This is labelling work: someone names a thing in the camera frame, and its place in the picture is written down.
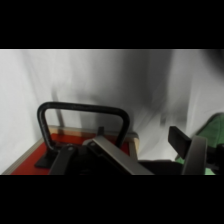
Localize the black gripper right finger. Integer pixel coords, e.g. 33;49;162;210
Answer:
167;125;209;176

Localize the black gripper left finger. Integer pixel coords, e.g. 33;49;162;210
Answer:
48;126;155;176

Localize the red toolbox with black handle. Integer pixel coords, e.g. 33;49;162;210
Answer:
1;101;141;176

